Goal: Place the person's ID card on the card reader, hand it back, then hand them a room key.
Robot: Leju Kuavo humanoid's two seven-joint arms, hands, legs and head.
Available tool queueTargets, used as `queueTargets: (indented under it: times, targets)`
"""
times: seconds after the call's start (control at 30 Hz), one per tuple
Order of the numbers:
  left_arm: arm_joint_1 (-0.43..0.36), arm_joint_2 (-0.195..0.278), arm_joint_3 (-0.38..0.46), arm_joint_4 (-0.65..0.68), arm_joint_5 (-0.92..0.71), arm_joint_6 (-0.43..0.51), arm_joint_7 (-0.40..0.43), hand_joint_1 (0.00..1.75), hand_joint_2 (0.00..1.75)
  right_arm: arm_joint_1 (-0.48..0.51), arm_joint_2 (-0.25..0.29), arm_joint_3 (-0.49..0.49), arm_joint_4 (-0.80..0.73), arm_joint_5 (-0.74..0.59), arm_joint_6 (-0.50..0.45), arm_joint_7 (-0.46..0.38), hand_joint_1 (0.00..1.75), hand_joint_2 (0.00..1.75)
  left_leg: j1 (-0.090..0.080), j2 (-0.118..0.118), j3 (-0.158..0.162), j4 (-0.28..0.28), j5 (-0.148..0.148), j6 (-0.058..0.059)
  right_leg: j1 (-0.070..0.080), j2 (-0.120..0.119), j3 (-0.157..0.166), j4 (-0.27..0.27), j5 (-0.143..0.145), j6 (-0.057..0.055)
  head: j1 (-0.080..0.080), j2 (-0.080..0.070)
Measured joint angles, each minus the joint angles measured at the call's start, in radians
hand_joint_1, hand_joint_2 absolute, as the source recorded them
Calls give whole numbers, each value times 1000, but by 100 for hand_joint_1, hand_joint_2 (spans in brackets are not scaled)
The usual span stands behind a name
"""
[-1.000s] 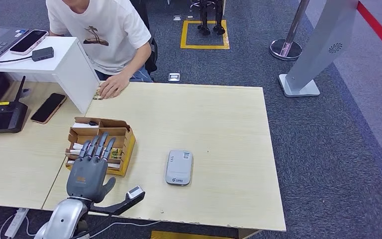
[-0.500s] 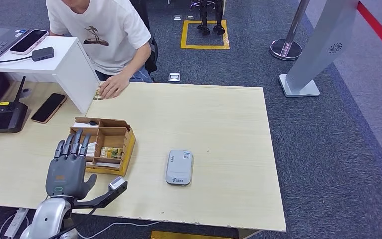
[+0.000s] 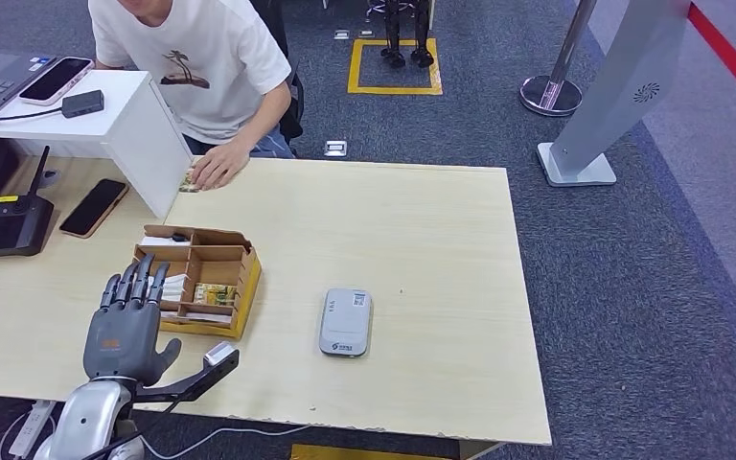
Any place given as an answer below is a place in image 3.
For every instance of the person's left hand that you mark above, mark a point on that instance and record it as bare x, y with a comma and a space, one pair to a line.
222, 166

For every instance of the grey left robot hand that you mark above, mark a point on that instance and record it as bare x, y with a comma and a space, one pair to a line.
120, 343

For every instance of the yellow green ID card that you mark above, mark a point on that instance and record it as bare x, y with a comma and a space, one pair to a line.
186, 183

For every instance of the person's left forearm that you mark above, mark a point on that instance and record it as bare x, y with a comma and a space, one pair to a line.
266, 120

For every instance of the white card stack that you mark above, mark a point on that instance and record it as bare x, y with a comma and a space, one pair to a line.
155, 241
176, 287

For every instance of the person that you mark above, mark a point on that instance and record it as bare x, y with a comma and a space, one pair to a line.
203, 82

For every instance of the yellow green key card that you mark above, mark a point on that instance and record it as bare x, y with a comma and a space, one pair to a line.
215, 295

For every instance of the grey card reader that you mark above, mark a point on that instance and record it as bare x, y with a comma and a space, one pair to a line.
344, 324

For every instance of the small black object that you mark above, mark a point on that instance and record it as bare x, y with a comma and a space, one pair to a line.
180, 238

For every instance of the white counter shelf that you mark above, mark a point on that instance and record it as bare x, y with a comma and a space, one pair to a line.
133, 127

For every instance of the light wooden table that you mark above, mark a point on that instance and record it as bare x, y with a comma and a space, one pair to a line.
25, 317
406, 254

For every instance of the cardboard organizer box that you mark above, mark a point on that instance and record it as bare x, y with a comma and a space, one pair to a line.
222, 270

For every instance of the large silver floor socket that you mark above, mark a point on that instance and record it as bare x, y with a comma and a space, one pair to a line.
335, 149

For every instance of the white power strip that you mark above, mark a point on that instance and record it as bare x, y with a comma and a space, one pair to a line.
25, 435

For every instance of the smartphone with orange case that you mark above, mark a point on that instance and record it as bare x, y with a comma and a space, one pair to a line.
94, 207

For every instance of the black office chair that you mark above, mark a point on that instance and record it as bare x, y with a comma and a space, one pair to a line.
273, 25

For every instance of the black adapter hub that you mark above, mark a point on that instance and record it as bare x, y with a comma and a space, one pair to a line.
83, 103

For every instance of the yellow floor tape square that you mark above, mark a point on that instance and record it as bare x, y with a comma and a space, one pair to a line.
352, 70

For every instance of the black remote controller with antenna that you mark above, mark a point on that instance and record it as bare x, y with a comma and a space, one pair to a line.
0, 232

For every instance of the grey desk grommet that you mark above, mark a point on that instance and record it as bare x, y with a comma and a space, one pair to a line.
49, 178

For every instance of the small silver floor socket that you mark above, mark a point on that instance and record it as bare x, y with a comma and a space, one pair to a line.
341, 35
366, 34

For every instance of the smartphone with pink case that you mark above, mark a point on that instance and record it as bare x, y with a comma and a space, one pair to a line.
57, 79

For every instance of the black humanoid robot leg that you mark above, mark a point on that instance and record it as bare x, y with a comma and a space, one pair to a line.
393, 38
422, 38

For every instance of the grey kiosk stand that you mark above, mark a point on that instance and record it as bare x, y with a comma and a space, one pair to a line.
622, 76

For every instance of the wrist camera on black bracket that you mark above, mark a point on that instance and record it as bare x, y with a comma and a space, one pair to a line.
219, 354

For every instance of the chrome stanchion post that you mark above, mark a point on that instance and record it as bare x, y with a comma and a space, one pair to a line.
549, 95

